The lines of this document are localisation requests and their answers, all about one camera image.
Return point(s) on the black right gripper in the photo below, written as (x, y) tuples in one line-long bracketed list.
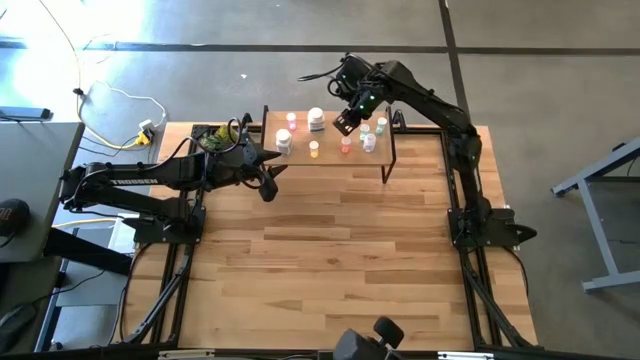
[(362, 104)]

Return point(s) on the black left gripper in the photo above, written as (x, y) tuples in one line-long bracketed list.
[(248, 162)]

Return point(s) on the red medicine vial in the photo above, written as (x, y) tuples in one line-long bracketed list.
[(346, 145)]

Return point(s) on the large white medicine bottle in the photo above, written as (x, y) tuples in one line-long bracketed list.
[(316, 120), (283, 141)]

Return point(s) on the green medicine vial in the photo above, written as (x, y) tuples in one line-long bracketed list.
[(381, 125)]

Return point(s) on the yellow medicine vial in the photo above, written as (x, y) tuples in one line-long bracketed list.
[(313, 148)]

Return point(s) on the pink medicine vial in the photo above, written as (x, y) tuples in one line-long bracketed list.
[(291, 122)]

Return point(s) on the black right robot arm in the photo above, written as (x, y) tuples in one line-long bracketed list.
[(430, 102)]

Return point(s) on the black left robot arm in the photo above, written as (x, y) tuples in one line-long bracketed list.
[(135, 181)]

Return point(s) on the wooden shelf with black legs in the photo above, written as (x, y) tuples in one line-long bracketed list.
[(330, 155)]

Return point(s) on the white power adapter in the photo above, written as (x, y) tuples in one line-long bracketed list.
[(146, 124)]

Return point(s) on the yellow plug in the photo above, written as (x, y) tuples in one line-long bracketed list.
[(141, 138)]

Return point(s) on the white box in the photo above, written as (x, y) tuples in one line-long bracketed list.
[(120, 240)]

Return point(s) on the black desk beam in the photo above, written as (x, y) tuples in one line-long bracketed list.
[(85, 250)]

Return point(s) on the grey platform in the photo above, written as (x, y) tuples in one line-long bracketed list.
[(90, 290)]

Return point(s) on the grey desk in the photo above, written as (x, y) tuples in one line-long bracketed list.
[(35, 165)]

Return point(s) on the dark flat device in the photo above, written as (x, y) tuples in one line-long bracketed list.
[(25, 113)]

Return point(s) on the black round pouch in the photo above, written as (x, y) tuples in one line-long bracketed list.
[(12, 217)]

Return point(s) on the black rounded object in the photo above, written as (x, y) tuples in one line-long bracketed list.
[(15, 325)]

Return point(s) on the black aluminium table frame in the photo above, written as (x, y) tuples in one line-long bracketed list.
[(454, 133)]

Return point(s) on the black centre bracket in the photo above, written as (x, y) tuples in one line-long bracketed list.
[(324, 355)]

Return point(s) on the silver bracket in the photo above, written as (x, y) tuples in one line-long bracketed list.
[(465, 356), (185, 355)]

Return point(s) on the blue-grey metal table frame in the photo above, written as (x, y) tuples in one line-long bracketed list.
[(600, 167)]

